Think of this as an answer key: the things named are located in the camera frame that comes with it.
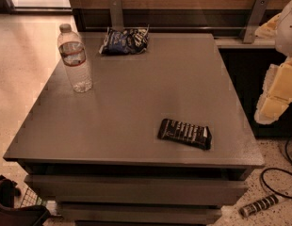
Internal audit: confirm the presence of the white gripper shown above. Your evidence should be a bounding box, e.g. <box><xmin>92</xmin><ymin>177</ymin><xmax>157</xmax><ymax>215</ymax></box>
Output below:
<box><xmin>254</xmin><ymin>0</ymin><xmax>292</xmax><ymax>124</ymax></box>

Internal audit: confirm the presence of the black rxbar chocolate wrapper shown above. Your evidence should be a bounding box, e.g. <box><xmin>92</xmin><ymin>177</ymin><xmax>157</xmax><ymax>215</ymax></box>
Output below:
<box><xmin>157</xmin><ymin>119</ymin><xmax>212</xmax><ymax>151</ymax></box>

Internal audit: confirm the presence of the blue chip bag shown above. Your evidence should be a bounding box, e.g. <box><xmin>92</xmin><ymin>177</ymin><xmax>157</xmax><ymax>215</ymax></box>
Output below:
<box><xmin>99</xmin><ymin>27</ymin><xmax>149</xmax><ymax>55</ymax></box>

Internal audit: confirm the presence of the grey drawer cabinet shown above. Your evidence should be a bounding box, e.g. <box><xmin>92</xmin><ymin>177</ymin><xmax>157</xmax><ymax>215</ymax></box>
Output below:
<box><xmin>5</xmin><ymin>34</ymin><xmax>264</xmax><ymax>226</ymax></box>

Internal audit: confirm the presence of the clear plastic water bottle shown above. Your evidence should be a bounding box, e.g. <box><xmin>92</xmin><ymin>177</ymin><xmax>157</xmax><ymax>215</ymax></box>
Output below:
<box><xmin>57</xmin><ymin>24</ymin><xmax>92</xmax><ymax>93</ymax></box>

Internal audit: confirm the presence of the black chair base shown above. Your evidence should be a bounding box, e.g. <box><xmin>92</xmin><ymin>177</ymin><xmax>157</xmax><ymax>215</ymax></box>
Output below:
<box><xmin>0</xmin><ymin>174</ymin><xmax>52</xmax><ymax>226</ymax></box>

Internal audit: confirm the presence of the right metal shelf bracket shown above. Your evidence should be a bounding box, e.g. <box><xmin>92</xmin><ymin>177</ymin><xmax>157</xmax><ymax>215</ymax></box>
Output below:
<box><xmin>241</xmin><ymin>0</ymin><xmax>270</xmax><ymax>44</ymax></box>

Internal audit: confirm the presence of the metal shelf bracket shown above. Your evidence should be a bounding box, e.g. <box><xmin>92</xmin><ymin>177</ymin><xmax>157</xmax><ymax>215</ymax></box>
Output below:
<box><xmin>241</xmin><ymin>0</ymin><xmax>270</xmax><ymax>44</ymax></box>
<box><xmin>108</xmin><ymin>0</ymin><xmax>124</xmax><ymax>31</ymax></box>

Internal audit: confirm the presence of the black floor cable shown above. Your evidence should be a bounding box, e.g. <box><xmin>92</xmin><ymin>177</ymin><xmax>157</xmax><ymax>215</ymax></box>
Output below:
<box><xmin>259</xmin><ymin>137</ymin><xmax>292</xmax><ymax>201</ymax></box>

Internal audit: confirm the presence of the left metal shelf bracket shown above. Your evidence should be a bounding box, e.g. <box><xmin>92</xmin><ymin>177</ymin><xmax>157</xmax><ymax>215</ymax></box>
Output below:
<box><xmin>108</xmin><ymin>0</ymin><xmax>124</xmax><ymax>31</ymax></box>

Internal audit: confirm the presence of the wire mesh basket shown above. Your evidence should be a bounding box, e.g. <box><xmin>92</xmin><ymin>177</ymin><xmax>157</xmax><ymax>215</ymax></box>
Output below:
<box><xmin>20</xmin><ymin>187</ymin><xmax>46</xmax><ymax>207</ymax></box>

